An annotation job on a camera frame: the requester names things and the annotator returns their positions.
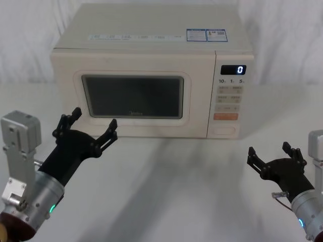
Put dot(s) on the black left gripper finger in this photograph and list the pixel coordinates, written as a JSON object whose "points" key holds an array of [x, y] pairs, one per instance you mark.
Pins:
{"points": [[64, 123], [106, 140]]}

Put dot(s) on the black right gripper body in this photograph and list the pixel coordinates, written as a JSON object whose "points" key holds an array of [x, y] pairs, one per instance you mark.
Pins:
{"points": [[285, 174]]}

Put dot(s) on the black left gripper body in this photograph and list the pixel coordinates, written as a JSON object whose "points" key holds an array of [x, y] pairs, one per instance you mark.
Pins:
{"points": [[70, 148]]}

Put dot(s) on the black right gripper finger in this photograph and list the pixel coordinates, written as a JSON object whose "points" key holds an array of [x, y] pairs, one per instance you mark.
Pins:
{"points": [[296, 156], [256, 161]]}

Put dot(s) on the white table cloth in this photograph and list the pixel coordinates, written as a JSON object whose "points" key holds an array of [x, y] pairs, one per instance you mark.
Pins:
{"points": [[164, 189]]}

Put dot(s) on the oven control panel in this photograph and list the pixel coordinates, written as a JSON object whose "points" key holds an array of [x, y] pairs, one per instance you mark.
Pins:
{"points": [[228, 100]]}

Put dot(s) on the cream microwave oven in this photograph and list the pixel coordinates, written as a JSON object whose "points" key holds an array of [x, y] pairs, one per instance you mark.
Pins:
{"points": [[141, 58]]}

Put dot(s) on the white curtain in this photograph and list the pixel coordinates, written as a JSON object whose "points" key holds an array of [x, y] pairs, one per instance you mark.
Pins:
{"points": [[25, 37]]}

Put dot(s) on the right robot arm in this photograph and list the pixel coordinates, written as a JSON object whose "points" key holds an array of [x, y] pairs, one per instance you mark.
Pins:
{"points": [[308, 206]]}

